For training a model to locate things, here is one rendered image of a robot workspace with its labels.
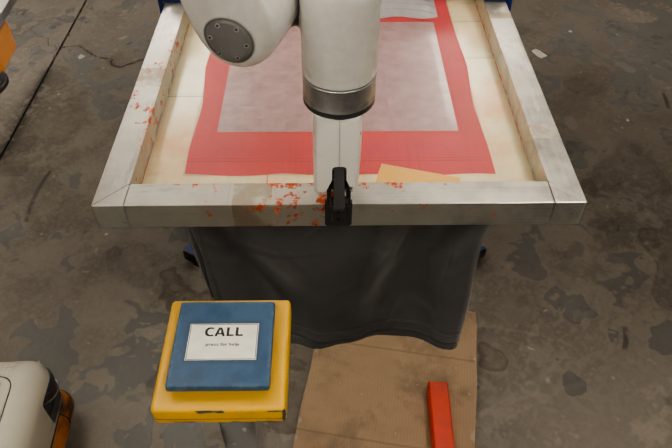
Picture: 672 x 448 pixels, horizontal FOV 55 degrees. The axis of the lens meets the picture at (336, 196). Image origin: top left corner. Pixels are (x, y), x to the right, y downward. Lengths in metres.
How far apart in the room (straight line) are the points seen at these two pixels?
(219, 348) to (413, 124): 0.44
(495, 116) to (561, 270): 1.16
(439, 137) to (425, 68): 0.17
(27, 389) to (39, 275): 0.63
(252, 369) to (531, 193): 0.39
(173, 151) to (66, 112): 1.84
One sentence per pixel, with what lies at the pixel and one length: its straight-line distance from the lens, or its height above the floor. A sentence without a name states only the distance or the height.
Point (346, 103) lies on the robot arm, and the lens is 0.63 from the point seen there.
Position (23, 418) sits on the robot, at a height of 0.27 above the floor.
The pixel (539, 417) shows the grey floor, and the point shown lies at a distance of 1.78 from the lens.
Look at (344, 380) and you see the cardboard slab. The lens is 1.73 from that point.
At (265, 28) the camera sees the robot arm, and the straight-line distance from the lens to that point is 0.57.
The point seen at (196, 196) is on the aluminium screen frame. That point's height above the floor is 0.99.
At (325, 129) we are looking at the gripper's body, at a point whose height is 1.12.
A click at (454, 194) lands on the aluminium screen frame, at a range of 0.78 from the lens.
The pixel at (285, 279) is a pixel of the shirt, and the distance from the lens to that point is 1.02.
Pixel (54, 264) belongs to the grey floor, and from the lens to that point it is 2.15.
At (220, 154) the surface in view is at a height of 0.96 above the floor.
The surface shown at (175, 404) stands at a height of 0.95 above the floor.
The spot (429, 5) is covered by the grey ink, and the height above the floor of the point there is 0.96.
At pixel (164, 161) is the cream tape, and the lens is 0.89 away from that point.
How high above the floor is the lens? 1.53
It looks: 45 degrees down
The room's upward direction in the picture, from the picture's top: straight up
